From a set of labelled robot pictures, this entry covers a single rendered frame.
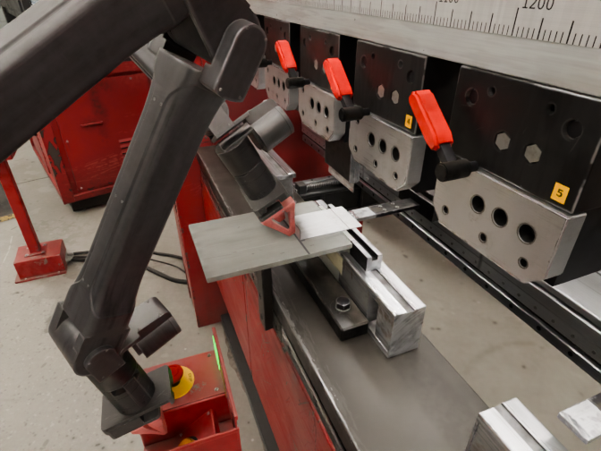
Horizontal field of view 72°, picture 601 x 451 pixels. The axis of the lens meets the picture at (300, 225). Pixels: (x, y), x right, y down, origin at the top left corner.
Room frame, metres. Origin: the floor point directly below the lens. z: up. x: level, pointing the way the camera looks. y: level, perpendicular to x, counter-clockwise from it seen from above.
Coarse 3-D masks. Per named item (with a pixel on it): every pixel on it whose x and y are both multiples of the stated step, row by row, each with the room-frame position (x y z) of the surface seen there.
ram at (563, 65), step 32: (256, 0) 1.02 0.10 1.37; (352, 32) 0.61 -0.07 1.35; (384, 32) 0.54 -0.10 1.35; (416, 32) 0.48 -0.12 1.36; (448, 32) 0.44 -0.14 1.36; (480, 32) 0.40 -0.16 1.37; (480, 64) 0.39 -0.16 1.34; (512, 64) 0.36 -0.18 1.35; (544, 64) 0.33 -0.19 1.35; (576, 64) 0.31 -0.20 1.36
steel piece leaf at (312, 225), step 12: (300, 216) 0.71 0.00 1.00; (312, 216) 0.71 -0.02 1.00; (324, 216) 0.71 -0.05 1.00; (336, 216) 0.71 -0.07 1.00; (300, 228) 0.66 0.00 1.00; (312, 228) 0.66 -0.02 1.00; (324, 228) 0.66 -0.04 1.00; (336, 228) 0.66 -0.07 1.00; (348, 228) 0.66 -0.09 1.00; (300, 240) 0.63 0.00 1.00
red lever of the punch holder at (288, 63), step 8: (280, 40) 0.78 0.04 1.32; (280, 48) 0.77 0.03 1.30; (288, 48) 0.77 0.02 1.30; (280, 56) 0.76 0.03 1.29; (288, 56) 0.75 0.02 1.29; (288, 64) 0.74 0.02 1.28; (288, 72) 0.74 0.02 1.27; (288, 80) 0.72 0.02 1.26; (296, 80) 0.72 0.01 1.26; (304, 80) 0.73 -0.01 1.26; (288, 88) 0.72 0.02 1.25; (296, 88) 0.72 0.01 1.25
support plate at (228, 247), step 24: (240, 216) 0.71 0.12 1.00; (216, 240) 0.63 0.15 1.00; (240, 240) 0.63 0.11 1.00; (264, 240) 0.63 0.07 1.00; (288, 240) 0.63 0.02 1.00; (312, 240) 0.63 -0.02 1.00; (336, 240) 0.63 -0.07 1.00; (216, 264) 0.55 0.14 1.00; (240, 264) 0.55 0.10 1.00; (264, 264) 0.55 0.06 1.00
